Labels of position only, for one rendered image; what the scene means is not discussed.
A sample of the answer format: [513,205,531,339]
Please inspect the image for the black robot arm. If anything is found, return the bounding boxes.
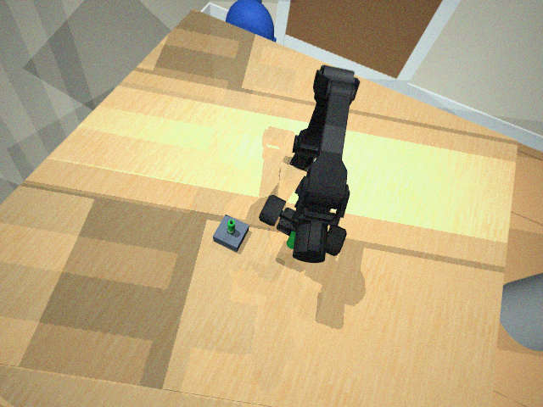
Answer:
[290,65,360,263]

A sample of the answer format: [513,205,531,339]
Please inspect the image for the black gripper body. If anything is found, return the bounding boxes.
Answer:
[259,195,347,256]

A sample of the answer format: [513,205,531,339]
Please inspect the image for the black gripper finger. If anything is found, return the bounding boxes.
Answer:
[277,208,295,236]

